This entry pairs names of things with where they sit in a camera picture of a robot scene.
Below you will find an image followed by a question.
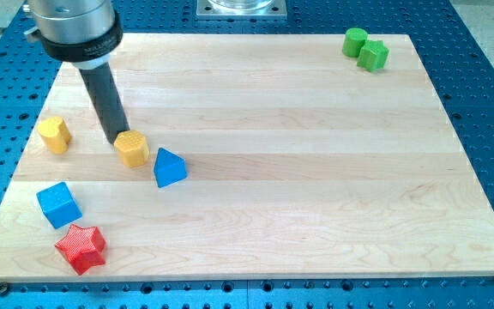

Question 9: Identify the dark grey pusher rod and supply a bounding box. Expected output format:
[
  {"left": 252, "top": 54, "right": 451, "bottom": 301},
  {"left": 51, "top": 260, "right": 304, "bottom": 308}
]
[{"left": 80, "top": 63, "right": 130, "bottom": 144}]

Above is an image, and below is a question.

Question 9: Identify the yellow hexagon block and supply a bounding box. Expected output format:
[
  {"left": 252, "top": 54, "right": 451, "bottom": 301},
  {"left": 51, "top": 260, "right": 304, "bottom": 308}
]
[{"left": 113, "top": 130, "right": 149, "bottom": 167}]

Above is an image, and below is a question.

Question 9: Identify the light wooden board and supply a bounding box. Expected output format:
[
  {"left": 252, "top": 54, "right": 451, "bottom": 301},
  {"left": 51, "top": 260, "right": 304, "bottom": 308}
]
[{"left": 0, "top": 33, "right": 494, "bottom": 282}]

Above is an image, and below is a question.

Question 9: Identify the yellow heart block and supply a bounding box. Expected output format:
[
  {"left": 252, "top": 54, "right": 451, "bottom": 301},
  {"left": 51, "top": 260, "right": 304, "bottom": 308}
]
[{"left": 37, "top": 116, "right": 71, "bottom": 155}]

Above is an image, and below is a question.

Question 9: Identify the blue perforated metal table plate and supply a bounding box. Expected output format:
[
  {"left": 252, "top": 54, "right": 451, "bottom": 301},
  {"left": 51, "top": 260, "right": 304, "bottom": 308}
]
[{"left": 0, "top": 0, "right": 494, "bottom": 308}]

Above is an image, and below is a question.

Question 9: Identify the blue triangle block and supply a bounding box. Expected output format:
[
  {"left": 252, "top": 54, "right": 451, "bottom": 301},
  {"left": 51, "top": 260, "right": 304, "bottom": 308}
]
[{"left": 154, "top": 148, "right": 188, "bottom": 188}]

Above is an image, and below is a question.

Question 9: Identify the blue cube block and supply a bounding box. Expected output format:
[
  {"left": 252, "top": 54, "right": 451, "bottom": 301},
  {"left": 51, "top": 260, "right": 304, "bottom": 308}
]
[{"left": 36, "top": 182, "right": 82, "bottom": 229}]

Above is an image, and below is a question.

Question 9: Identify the red star block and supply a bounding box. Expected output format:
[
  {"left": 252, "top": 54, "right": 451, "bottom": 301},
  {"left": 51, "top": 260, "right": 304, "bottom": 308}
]
[{"left": 54, "top": 224, "right": 105, "bottom": 276}]

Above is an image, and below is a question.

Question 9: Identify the green cylinder block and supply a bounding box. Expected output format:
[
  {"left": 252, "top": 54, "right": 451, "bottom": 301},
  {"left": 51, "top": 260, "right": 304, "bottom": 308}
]
[{"left": 342, "top": 27, "right": 368, "bottom": 58}]

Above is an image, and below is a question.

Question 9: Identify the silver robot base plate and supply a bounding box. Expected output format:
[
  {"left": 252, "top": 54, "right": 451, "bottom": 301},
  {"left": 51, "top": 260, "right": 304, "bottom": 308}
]
[{"left": 196, "top": 0, "right": 287, "bottom": 20}]

